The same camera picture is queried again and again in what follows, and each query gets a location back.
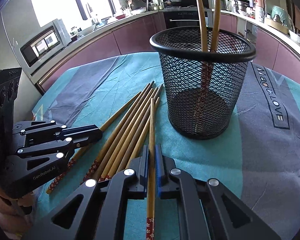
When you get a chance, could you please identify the kitchen window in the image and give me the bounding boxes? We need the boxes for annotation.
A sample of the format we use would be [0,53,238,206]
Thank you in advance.
[31,0,115,30]

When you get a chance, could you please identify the left hand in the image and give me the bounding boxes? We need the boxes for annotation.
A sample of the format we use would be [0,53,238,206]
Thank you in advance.
[0,188,37,234]

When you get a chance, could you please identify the bamboo chopstick on table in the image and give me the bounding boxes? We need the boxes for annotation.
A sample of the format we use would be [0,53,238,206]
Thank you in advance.
[118,105,151,171]
[96,85,162,181]
[100,84,164,180]
[90,85,158,180]
[81,81,154,184]

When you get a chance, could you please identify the black mesh utensil cup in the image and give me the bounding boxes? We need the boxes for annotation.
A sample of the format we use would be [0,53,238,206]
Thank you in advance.
[149,26,256,140]

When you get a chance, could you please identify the white microwave oven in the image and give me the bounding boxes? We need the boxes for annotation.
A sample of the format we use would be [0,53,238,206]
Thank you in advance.
[20,19,71,69]

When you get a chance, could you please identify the teal grey tablecloth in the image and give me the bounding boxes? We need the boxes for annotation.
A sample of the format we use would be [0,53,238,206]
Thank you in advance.
[33,53,300,239]

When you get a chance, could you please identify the pink lower cabinets left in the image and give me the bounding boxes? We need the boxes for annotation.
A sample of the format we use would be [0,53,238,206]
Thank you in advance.
[36,11,166,93]

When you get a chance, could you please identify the pink cabinets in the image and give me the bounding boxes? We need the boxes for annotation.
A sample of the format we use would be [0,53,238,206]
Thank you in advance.
[36,11,166,93]
[220,11,300,84]

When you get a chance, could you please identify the black built-in oven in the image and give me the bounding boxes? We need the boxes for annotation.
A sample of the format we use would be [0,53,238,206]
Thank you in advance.
[164,8,199,29]

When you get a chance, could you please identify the pink lower cabinets right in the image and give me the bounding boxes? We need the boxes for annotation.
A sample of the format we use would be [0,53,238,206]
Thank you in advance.
[220,11,300,84]

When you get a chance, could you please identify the round bamboo tray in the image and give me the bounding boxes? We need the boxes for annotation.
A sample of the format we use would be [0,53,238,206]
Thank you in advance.
[264,18,289,35]

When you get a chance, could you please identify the green mesh food cover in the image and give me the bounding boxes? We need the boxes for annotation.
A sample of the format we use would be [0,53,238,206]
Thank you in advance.
[271,5,295,32]

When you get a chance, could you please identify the pink thermos jug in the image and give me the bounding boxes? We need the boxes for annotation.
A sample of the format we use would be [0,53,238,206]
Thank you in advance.
[255,0,266,23]

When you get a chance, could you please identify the black camera box left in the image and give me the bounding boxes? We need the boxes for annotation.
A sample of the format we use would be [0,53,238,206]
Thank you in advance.
[0,68,21,153]

